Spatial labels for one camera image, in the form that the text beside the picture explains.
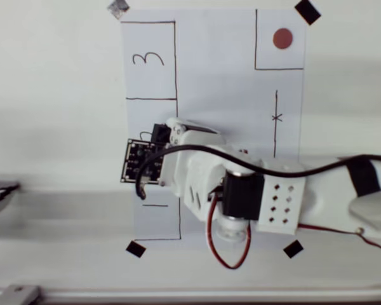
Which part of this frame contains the black cube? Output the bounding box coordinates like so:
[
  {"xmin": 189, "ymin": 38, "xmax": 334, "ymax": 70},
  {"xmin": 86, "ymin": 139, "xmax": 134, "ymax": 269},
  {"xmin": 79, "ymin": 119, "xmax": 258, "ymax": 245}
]
[{"xmin": 152, "ymin": 123, "xmax": 173, "ymax": 144}]

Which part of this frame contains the black strap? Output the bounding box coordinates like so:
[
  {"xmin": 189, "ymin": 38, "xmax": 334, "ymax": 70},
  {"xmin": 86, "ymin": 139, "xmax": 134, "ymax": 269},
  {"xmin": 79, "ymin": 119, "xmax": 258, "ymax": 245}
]
[{"xmin": 345, "ymin": 158, "xmax": 381, "ymax": 197}]

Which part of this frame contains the red round sticker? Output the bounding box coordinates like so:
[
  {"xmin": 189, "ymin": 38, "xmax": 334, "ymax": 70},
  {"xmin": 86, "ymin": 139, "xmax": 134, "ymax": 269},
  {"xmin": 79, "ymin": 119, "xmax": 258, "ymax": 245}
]
[{"xmin": 272, "ymin": 27, "xmax": 294, "ymax": 50}]

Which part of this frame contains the thin red wire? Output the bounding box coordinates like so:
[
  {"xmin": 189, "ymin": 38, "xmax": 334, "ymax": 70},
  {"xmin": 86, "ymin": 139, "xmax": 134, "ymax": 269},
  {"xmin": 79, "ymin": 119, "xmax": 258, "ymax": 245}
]
[{"xmin": 297, "ymin": 223, "xmax": 381, "ymax": 257}]

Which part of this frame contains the black camera cable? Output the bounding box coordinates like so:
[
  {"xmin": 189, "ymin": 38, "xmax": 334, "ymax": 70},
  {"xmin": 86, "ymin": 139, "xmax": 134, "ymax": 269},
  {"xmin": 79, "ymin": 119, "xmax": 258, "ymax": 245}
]
[{"xmin": 134, "ymin": 144, "xmax": 381, "ymax": 200}]

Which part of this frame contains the dark grey flat device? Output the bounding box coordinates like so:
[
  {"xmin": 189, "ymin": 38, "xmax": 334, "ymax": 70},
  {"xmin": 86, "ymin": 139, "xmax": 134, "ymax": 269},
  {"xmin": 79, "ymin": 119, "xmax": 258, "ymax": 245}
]
[{"xmin": 0, "ymin": 179, "xmax": 22, "ymax": 223}]

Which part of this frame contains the white paper sheet with markings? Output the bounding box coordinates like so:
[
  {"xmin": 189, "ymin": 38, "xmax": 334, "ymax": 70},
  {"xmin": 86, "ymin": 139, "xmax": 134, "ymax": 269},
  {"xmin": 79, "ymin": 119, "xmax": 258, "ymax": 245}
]
[{"xmin": 119, "ymin": 8, "xmax": 308, "ymax": 252}]

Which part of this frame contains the grey metal bracket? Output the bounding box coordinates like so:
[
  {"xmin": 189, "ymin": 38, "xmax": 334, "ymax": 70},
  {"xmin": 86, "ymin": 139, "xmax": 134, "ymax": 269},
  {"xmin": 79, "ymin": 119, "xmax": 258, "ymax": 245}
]
[{"xmin": 0, "ymin": 284, "xmax": 44, "ymax": 305}]

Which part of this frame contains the black tape square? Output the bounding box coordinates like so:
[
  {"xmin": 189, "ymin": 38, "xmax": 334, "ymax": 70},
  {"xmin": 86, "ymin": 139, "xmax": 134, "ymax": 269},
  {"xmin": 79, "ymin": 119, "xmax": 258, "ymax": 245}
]
[
  {"xmin": 283, "ymin": 239, "xmax": 305, "ymax": 259},
  {"xmin": 294, "ymin": 0, "xmax": 322, "ymax": 26},
  {"xmin": 125, "ymin": 240, "xmax": 147, "ymax": 259}
]

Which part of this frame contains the grey tape piece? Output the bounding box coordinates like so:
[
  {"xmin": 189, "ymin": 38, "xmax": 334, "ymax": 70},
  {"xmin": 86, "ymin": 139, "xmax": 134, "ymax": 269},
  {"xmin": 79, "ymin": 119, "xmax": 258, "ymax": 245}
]
[{"xmin": 107, "ymin": 0, "xmax": 130, "ymax": 20}]

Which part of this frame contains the grey metal rail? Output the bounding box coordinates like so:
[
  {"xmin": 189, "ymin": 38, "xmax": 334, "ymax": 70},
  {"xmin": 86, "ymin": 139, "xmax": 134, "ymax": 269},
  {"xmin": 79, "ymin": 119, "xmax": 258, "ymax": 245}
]
[{"xmin": 0, "ymin": 287, "xmax": 381, "ymax": 304}]

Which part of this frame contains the red looped wire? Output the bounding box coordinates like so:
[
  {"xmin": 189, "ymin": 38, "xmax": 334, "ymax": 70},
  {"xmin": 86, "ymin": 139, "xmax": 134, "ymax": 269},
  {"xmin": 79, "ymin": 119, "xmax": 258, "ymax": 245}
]
[{"xmin": 205, "ymin": 190, "xmax": 252, "ymax": 270}]

